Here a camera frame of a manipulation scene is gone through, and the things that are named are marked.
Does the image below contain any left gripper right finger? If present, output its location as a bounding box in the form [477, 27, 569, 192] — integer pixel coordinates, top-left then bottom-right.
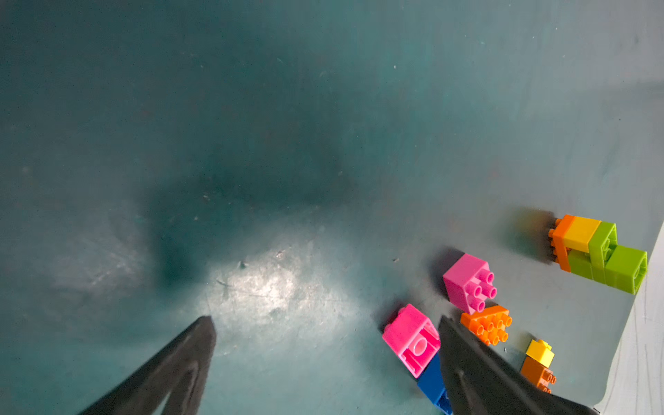
[439, 316, 597, 414]

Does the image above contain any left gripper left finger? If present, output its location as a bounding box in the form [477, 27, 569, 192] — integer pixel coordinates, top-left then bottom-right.
[83, 316, 216, 414]

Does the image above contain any blue brick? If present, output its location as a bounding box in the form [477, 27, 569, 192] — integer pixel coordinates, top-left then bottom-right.
[418, 354, 453, 415]

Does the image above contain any orange 2x3 brick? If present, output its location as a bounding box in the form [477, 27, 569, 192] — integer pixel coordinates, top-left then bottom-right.
[460, 305, 513, 346]

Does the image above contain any small lime green brick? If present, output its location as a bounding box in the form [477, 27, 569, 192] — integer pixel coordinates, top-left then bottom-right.
[568, 250, 593, 280]

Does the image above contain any small yellow brick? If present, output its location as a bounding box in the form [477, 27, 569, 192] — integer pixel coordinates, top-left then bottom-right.
[563, 215, 601, 253]

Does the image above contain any long lime green brick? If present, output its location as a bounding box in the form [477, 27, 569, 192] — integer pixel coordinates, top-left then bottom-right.
[588, 221, 617, 285]

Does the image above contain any small orange brick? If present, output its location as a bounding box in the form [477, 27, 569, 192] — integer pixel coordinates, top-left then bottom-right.
[548, 215, 576, 273]

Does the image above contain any dark orange brick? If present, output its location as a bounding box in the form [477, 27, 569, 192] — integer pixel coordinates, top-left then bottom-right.
[520, 356, 557, 394]

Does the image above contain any yellow brick on stack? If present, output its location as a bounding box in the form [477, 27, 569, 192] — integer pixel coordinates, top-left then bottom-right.
[527, 340, 554, 368]

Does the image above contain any magenta brick lower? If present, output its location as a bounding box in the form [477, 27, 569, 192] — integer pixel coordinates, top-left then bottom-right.
[382, 304, 441, 379]

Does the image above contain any magenta brick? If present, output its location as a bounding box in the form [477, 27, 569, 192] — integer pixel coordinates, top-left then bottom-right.
[443, 254, 497, 315]
[382, 304, 441, 379]

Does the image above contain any magenta brick upper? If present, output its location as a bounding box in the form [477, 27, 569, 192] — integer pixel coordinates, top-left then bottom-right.
[443, 254, 497, 315]

